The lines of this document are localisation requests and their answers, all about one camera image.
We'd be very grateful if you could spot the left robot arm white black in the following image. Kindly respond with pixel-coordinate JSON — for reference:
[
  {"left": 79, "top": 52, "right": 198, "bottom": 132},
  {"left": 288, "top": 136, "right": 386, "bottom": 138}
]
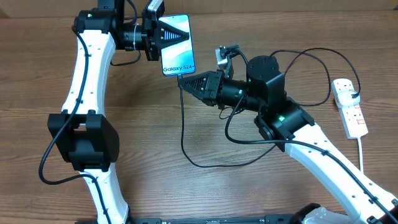
[{"left": 47, "top": 1, "right": 195, "bottom": 223}]

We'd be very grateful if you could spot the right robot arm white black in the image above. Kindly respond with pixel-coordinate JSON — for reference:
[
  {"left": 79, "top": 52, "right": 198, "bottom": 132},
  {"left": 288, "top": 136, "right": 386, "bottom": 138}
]
[{"left": 178, "top": 56, "right": 397, "bottom": 223}]

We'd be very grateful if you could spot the black USB charging cable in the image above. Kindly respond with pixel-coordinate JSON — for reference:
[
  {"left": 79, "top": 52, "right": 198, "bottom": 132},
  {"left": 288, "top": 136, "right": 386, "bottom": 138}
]
[{"left": 177, "top": 47, "right": 361, "bottom": 168}]

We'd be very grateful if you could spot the white power strip cord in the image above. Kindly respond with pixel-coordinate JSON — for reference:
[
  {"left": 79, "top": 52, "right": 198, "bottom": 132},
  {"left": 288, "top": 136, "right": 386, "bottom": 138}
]
[{"left": 356, "top": 137, "right": 365, "bottom": 175}]

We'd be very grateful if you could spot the white power strip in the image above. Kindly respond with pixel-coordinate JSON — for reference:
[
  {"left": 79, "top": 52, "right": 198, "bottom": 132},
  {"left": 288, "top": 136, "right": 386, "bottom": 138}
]
[{"left": 331, "top": 78, "right": 368, "bottom": 139}]

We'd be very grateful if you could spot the white USB charger plug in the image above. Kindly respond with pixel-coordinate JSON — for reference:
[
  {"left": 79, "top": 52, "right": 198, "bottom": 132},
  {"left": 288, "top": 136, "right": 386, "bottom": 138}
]
[{"left": 335, "top": 91, "right": 361, "bottom": 108}]

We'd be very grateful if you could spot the blue Galaxy S24 smartphone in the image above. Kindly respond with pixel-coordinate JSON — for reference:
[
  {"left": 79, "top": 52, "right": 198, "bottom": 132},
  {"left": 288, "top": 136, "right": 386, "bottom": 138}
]
[{"left": 159, "top": 14, "right": 196, "bottom": 77}]

